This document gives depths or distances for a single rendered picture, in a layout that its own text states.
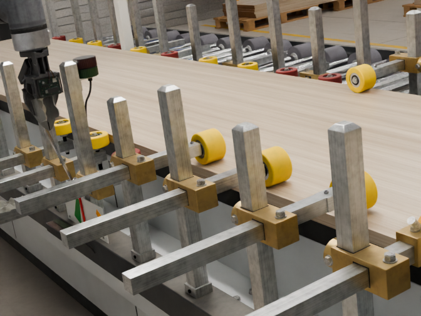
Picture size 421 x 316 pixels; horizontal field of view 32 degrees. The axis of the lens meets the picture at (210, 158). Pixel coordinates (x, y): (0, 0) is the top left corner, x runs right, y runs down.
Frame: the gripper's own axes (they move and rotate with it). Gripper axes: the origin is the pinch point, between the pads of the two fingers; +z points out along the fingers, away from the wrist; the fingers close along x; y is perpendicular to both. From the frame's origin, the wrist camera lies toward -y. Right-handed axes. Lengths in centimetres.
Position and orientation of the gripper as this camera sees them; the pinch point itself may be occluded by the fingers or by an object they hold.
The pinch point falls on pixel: (47, 125)
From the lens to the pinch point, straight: 194.7
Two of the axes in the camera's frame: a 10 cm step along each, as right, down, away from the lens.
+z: 1.5, 9.4, 2.9
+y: 5.5, 1.7, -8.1
